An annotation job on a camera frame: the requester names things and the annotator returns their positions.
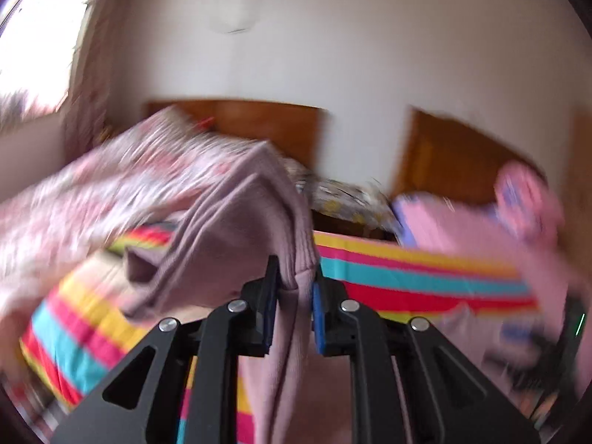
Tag pink bed sheet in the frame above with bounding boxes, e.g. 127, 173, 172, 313
392, 193, 589, 380

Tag mauve sweatpants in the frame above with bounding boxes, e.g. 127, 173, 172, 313
121, 143, 347, 443

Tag floral patterned quilt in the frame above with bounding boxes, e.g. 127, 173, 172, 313
0, 104, 279, 315

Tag left bed wooden headboard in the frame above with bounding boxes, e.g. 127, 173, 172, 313
141, 98, 326, 169

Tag window with bars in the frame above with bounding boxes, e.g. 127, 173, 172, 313
1, 0, 91, 119

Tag floral red curtain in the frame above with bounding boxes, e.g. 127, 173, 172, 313
60, 0, 130, 162

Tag rolled pink floral quilt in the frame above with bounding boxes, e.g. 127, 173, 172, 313
494, 161, 565, 248

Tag nightstand with floral cover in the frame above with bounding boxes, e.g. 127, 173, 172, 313
284, 158, 396, 241

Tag rainbow striped blanket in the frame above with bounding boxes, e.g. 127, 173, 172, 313
21, 233, 539, 443

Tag right bed wooden headboard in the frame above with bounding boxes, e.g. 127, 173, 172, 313
389, 107, 545, 205

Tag bed wooden headboard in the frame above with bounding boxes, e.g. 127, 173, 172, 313
141, 98, 326, 169
389, 107, 545, 205

